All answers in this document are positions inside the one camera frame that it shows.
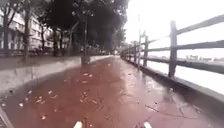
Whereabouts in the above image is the robot's own part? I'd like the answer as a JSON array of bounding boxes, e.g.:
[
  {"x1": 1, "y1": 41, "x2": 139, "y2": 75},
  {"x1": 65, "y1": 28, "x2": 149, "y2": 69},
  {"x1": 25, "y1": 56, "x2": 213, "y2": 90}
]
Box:
[
  {"x1": 143, "y1": 121, "x2": 153, "y2": 128},
  {"x1": 73, "y1": 121, "x2": 83, "y2": 128}
]

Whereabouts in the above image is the low concrete wall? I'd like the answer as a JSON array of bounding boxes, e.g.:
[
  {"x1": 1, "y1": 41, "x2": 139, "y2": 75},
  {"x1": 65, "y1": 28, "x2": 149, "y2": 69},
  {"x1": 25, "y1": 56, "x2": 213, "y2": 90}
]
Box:
[{"x1": 0, "y1": 54, "x2": 113, "y2": 98}]

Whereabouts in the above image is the pale multi-storey building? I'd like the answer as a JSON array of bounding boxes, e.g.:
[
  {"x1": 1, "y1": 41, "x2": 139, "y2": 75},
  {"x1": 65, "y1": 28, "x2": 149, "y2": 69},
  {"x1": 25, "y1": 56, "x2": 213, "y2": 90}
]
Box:
[{"x1": 0, "y1": 9, "x2": 56, "y2": 54}]

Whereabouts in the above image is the grey concrete kerb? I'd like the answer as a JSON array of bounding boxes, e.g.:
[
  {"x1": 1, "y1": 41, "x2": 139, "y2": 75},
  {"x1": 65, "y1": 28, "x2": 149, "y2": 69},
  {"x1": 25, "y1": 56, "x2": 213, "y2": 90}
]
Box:
[{"x1": 120, "y1": 57, "x2": 224, "y2": 118}]

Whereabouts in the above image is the red paved path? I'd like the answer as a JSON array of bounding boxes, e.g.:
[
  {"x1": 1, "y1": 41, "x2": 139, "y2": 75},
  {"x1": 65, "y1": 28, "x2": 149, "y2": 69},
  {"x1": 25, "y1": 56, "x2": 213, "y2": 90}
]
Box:
[{"x1": 0, "y1": 55, "x2": 221, "y2": 128}]

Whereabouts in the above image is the wooden rail fence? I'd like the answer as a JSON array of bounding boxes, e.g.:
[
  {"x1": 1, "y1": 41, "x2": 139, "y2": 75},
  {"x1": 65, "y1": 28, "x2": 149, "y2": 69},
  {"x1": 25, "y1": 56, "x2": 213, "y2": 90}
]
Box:
[{"x1": 119, "y1": 14, "x2": 224, "y2": 80}]

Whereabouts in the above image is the water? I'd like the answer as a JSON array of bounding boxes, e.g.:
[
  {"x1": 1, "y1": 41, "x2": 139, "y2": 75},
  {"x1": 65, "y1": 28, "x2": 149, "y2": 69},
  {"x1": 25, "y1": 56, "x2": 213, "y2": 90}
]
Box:
[{"x1": 141, "y1": 49, "x2": 224, "y2": 96}]

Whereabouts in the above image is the row of trees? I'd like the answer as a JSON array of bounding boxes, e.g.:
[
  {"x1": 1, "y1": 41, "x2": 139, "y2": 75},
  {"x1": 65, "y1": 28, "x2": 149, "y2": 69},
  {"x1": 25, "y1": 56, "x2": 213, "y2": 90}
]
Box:
[{"x1": 0, "y1": 0, "x2": 130, "y2": 65}]

